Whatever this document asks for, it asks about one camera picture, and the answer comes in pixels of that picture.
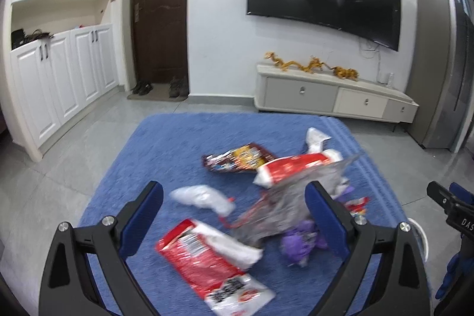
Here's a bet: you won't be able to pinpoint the brown snack wrapper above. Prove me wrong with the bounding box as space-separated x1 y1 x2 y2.
202 143 276 173

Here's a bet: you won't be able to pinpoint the blue gloved hand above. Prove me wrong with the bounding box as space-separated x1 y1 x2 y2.
435 253 459 300

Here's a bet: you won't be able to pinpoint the red white paper cup wrapper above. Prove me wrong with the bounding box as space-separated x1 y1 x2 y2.
253 149 343 188

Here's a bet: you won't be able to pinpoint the white tv cabinet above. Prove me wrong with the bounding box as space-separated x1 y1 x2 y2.
254 64 419 123

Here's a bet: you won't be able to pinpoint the black shoes pair left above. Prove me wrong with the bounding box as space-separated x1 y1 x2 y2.
132 81 153 95

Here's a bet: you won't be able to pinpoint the golden dragon ornament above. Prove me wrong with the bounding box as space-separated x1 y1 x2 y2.
264 52 359 81

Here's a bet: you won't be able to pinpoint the brown door mat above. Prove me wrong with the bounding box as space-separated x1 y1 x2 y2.
127 84 187 102

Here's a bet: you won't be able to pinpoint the clear white plastic bag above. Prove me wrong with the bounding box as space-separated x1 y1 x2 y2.
169 185 236 217

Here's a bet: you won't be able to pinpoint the grey translucent plastic bag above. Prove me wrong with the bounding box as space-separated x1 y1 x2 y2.
230 155 358 247

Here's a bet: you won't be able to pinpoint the grey refrigerator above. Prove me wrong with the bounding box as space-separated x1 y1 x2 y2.
406 0 473 151

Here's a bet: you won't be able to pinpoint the dark shoes pair right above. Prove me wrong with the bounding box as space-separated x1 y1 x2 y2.
169 77 189 98

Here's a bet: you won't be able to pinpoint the dark brown door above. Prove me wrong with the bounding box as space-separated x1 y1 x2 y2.
132 0 188 84

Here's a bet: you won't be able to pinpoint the white blue paper wrapper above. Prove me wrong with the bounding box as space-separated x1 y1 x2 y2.
305 127 331 154

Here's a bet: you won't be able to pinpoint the red white snack bag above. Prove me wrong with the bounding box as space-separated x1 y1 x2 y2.
156 219 275 315

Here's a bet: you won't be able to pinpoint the white wall cupboards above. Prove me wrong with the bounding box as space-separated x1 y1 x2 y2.
7 0 119 148

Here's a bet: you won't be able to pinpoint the purple wrapper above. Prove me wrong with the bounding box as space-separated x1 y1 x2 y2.
280 219 329 266

